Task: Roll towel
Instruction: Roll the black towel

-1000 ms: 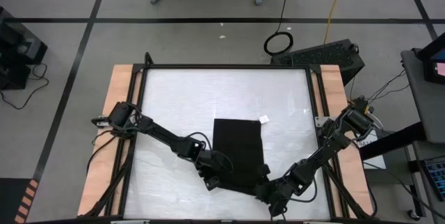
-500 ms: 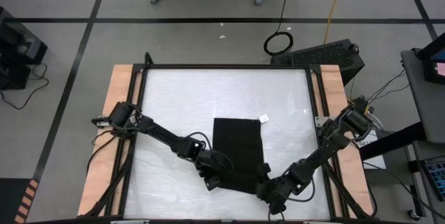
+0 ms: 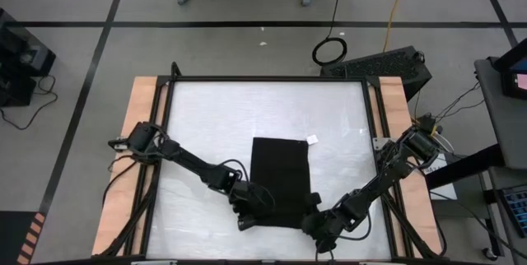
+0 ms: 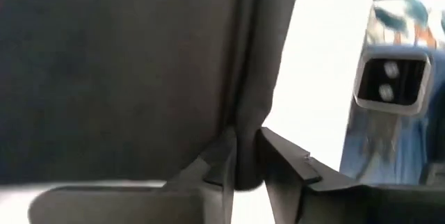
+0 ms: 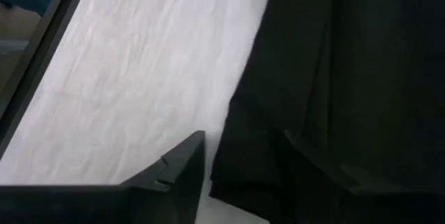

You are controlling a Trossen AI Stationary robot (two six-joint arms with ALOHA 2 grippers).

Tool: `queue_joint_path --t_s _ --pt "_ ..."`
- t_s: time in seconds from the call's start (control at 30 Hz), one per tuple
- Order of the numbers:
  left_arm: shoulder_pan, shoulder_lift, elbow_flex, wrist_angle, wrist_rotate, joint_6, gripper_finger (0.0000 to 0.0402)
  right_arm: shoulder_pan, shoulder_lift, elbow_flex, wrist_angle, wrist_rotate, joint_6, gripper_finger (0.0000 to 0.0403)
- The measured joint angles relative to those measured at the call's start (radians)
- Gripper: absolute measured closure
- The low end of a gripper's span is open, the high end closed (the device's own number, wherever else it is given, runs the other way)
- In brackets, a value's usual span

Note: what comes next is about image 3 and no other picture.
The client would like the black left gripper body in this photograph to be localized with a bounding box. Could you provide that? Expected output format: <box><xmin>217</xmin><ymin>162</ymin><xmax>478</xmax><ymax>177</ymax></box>
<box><xmin>229</xmin><ymin>179</ymin><xmax>276</xmax><ymax>232</ymax></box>

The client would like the plywood table board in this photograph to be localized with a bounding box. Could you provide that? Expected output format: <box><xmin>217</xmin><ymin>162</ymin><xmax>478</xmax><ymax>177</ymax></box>
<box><xmin>91</xmin><ymin>76</ymin><xmax>444</xmax><ymax>258</ymax></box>

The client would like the grey side table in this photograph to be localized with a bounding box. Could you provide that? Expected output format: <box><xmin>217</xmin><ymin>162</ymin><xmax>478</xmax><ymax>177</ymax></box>
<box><xmin>473</xmin><ymin>57</ymin><xmax>527</xmax><ymax>171</ymax></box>

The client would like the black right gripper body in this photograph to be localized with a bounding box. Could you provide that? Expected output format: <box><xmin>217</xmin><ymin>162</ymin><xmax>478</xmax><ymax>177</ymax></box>
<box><xmin>301</xmin><ymin>193</ymin><xmax>351</xmax><ymax>253</ymax></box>

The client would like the white paper sheet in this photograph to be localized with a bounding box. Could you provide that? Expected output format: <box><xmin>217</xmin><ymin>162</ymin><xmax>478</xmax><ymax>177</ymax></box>
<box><xmin>419</xmin><ymin>152</ymin><xmax>458</xmax><ymax>201</ymax></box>

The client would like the yellow hanging cable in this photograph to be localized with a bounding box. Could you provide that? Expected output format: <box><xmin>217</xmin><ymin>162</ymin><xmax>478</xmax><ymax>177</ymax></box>
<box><xmin>384</xmin><ymin>0</ymin><xmax>413</xmax><ymax>53</ymax></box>

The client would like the black monitor with lit screen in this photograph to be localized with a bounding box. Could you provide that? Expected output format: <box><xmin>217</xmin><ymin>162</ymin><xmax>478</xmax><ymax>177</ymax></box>
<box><xmin>493</xmin><ymin>38</ymin><xmax>527</xmax><ymax>101</ymax></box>

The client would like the black hazard-striped floor mat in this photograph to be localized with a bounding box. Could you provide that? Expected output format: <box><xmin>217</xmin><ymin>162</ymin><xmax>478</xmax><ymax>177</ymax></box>
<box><xmin>0</xmin><ymin>210</ymin><xmax>47</xmax><ymax>265</ymax></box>

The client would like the black coiled hanging cable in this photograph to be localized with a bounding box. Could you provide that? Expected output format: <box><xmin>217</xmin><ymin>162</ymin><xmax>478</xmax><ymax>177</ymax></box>
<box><xmin>311</xmin><ymin>0</ymin><xmax>349</xmax><ymax>67</ymax></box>

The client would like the black wheeled stand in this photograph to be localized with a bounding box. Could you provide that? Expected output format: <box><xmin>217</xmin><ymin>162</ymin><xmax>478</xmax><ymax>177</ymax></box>
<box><xmin>426</xmin><ymin>143</ymin><xmax>507</xmax><ymax>258</ymax></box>

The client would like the keyboard with blue keys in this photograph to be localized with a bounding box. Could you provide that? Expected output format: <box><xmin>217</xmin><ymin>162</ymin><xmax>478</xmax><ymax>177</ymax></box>
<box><xmin>500</xmin><ymin>186</ymin><xmax>527</xmax><ymax>239</ymax></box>

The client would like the black equipment cart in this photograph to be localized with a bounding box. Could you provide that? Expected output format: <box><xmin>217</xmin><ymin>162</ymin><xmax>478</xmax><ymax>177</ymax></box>
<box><xmin>0</xmin><ymin>7</ymin><xmax>58</xmax><ymax>108</ymax></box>

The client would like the black towel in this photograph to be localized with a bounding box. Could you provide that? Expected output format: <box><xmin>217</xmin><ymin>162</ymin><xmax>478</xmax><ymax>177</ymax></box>
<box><xmin>250</xmin><ymin>134</ymin><xmax>319</xmax><ymax>230</ymax></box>

